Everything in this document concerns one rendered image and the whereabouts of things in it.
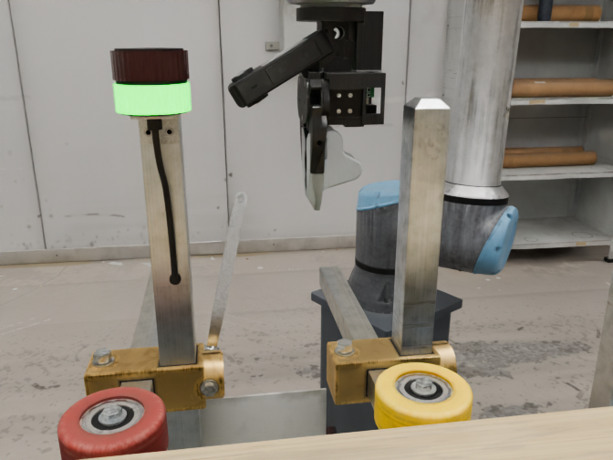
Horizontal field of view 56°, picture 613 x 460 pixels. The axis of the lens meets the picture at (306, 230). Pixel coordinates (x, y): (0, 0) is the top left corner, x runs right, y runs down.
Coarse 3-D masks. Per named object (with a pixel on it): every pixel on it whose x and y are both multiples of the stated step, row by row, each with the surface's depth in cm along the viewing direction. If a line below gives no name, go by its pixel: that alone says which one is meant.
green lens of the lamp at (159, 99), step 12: (180, 84) 46; (120, 96) 45; (132, 96) 44; (144, 96) 44; (156, 96) 45; (168, 96) 45; (180, 96) 46; (120, 108) 45; (132, 108) 45; (144, 108) 45; (156, 108) 45; (168, 108) 45; (180, 108) 46
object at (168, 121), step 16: (128, 48) 44; (144, 48) 44; (160, 48) 44; (176, 48) 45; (176, 80) 45; (144, 128) 51; (160, 128) 47; (176, 128) 51; (160, 144) 48; (160, 160) 49; (160, 176) 50; (176, 272) 55
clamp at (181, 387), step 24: (120, 360) 59; (144, 360) 59; (216, 360) 60; (96, 384) 57; (120, 384) 57; (168, 384) 58; (192, 384) 59; (216, 384) 59; (168, 408) 59; (192, 408) 59
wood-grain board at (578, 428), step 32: (512, 416) 46; (544, 416) 46; (576, 416) 46; (608, 416) 46; (192, 448) 42; (224, 448) 42; (256, 448) 42; (288, 448) 42; (320, 448) 42; (352, 448) 42; (384, 448) 42; (416, 448) 42; (448, 448) 42; (480, 448) 42; (512, 448) 42; (544, 448) 42; (576, 448) 42; (608, 448) 42
